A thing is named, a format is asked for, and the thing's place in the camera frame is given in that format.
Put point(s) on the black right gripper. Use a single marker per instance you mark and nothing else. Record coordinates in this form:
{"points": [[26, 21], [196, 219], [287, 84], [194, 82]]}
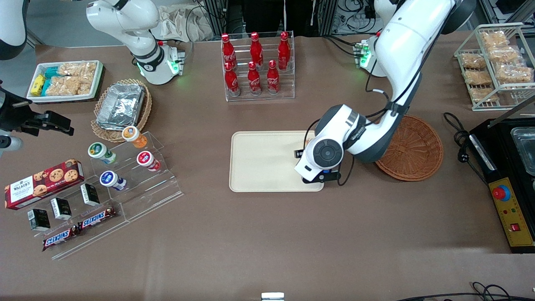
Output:
{"points": [[16, 113]]}

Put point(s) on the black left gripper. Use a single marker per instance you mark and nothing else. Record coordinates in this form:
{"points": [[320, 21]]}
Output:
{"points": [[298, 153]]}

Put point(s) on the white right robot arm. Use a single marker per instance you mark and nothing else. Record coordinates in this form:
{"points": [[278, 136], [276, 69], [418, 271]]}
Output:
{"points": [[138, 25]]}

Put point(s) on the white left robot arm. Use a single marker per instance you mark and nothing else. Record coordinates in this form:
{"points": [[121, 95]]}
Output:
{"points": [[401, 50]]}

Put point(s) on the beige rectangular tray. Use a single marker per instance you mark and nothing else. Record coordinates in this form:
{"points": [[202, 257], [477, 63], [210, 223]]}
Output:
{"points": [[263, 161]]}

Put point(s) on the light oval wicker basket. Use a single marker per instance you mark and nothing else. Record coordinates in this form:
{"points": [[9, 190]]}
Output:
{"points": [[104, 134]]}

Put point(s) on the white rectangular snack tray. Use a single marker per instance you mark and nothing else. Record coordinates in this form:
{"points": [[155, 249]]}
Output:
{"points": [[98, 79]]}

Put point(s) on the brown round wicker basket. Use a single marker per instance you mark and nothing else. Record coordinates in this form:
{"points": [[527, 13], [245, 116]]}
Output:
{"points": [[418, 150]]}

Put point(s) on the teal snack packet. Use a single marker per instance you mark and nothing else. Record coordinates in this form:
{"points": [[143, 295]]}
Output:
{"points": [[52, 72], [46, 87]]}

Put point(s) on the clear rice cracker packet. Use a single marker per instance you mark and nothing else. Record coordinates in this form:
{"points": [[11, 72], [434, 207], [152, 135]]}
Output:
{"points": [[77, 68], [69, 85]]}

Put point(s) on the yellow snack packet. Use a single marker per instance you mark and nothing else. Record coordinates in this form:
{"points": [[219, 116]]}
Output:
{"points": [[37, 85]]}

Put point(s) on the green lid yogurt cup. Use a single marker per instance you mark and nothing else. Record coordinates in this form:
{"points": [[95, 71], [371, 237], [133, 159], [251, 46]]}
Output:
{"points": [[99, 151]]}

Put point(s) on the red Walkers cookie box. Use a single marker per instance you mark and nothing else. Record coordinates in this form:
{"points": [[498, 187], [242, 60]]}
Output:
{"points": [[42, 184]]}

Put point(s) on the aluminium foil container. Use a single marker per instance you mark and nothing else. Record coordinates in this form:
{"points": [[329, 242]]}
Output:
{"points": [[121, 106]]}

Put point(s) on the clear acrylic bottle rack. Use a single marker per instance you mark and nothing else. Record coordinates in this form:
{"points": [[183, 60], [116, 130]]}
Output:
{"points": [[288, 85]]}

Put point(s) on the orange lid yogurt cup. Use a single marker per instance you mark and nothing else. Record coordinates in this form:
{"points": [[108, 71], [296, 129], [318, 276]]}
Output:
{"points": [[133, 136]]}

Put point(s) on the blue lid yogurt cup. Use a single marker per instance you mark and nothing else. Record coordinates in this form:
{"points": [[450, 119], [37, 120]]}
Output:
{"points": [[110, 179]]}

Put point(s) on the small black box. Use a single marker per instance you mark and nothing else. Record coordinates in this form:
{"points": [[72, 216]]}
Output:
{"points": [[90, 195], [39, 220], [61, 209]]}

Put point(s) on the red cola bottle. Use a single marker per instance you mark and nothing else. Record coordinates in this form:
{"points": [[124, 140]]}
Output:
{"points": [[256, 49], [254, 80], [231, 81], [284, 50], [273, 79], [228, 49]]}

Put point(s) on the red lid yogurt cup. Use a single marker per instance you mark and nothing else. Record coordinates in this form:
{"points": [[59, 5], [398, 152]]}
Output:
{"points": [[146, 159]]}

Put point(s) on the Snickers chocolate bar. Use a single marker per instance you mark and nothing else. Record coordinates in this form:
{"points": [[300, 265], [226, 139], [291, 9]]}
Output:
{"points": [[97, 218], [59, 238]]}

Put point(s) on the clear acrylic cup step stand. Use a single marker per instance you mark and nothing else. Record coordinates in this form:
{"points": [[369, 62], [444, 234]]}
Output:
{"points": [[154, 196]]}

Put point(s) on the clear acrylic snack step stand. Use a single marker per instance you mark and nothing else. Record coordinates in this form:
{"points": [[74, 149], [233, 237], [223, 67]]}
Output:
{"points": [[96, 238]]}

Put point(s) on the beige cloth bag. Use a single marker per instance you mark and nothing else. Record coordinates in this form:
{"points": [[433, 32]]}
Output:
{"points": [[179, 23]]}

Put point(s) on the clear bagged cracker snack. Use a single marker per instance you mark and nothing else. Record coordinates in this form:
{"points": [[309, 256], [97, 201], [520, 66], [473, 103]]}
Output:
{"points": [[495, 38], [478, 77], [503, 54], [473, 60], [514, 74], [485, 94]]}

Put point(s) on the yellow control box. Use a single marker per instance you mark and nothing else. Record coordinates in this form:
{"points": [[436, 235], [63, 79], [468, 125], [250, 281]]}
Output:
{"points": [[508, 175]]}

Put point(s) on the metal pan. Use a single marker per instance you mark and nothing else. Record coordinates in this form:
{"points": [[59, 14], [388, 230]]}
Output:
{"points": [[526, 152]]}

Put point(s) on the aluminium profile frame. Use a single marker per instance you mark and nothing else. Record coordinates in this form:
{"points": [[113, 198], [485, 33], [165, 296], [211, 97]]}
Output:
{"points": [[215, 16]]}

